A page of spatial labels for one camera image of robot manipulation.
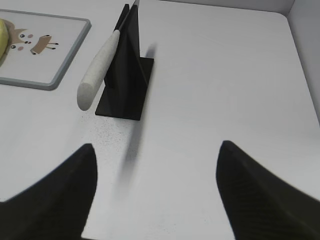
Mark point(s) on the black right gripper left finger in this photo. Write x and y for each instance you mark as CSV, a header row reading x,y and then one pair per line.
x,y
57,206

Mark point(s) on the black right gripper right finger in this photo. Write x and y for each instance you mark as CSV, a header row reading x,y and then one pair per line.
x,y
259,205

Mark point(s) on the cleaver knife with white handle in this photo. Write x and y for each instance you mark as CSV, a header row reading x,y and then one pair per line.
x,y
114,54

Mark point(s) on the yellow plastic banana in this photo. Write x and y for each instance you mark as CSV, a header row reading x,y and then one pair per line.
x,y
4,37

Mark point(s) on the black knife stand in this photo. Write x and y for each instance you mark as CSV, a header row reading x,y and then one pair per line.
x,y
128,102

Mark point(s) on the white cutting board grey rim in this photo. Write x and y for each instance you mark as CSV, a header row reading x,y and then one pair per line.
x,y
41,48

